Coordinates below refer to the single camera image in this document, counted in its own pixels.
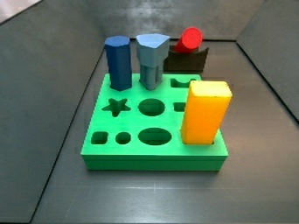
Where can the red cylinder peg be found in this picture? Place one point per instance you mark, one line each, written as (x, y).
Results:
(190, 40)

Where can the yellow square block peg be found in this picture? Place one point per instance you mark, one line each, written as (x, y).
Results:
(206, 107)

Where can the light blue pentagonal peg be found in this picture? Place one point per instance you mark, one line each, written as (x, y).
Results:
(151, 52)

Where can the dark blue hexagonal peg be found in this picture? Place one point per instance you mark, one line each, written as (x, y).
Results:
(119, 62)

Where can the black curved cradle stand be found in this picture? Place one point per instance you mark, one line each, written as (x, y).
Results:
(186, 62)

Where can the green shape sorter board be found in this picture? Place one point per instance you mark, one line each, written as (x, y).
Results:
(134, 131)

